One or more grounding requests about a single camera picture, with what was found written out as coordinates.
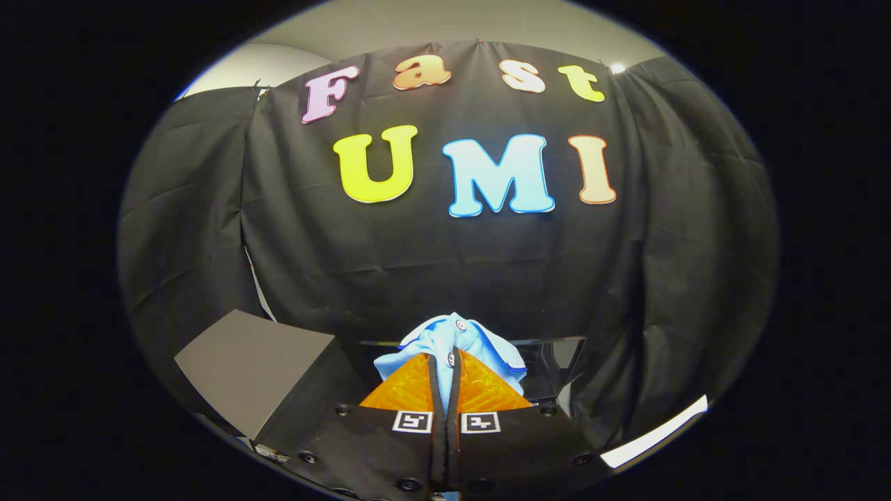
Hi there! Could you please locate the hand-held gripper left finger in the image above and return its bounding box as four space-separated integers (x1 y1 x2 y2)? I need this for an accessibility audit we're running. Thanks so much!
254 352 448 501

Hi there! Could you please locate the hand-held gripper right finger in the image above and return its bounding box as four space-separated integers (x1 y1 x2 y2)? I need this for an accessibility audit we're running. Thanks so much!
445 350 615 501

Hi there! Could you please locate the light blue polo shirt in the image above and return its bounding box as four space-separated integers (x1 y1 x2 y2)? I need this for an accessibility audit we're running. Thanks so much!
374 312 528 411

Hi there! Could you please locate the white paper sheet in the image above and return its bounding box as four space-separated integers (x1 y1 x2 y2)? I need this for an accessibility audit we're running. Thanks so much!
600 395 709 469

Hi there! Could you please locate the grey and black cabinet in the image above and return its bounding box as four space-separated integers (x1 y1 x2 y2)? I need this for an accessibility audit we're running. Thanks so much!
174 310 364 450

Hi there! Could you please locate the black backdrop cloth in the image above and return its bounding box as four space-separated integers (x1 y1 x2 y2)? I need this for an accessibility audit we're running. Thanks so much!
117 38 779 453

